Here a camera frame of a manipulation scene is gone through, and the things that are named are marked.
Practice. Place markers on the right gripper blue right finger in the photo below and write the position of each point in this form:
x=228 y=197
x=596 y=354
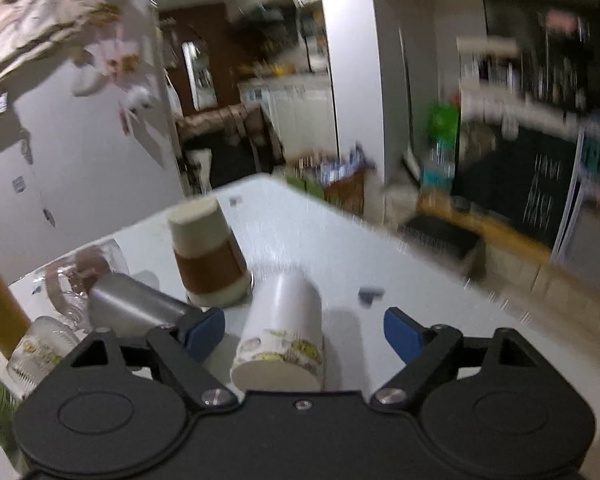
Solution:
x=430 y=357

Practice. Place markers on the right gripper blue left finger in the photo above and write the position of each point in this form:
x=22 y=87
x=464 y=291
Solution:
x=180 y=353

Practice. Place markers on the white paper cup with print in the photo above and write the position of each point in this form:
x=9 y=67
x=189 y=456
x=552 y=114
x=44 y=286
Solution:
x=282 y=344

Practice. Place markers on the stainless steel cup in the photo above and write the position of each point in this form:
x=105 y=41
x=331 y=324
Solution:
x=130 y=308

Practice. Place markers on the paper cup with brown sleeve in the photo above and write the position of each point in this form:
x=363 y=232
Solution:
x=212 y=268

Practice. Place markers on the small patterned glass cup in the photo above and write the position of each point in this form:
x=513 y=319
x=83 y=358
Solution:
x=46 y=343

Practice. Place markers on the clear glass mug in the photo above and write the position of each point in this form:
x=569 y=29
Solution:
x=68 y=280

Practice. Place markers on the bear print hanging cloth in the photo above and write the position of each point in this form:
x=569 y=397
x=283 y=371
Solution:
x=35 y=15

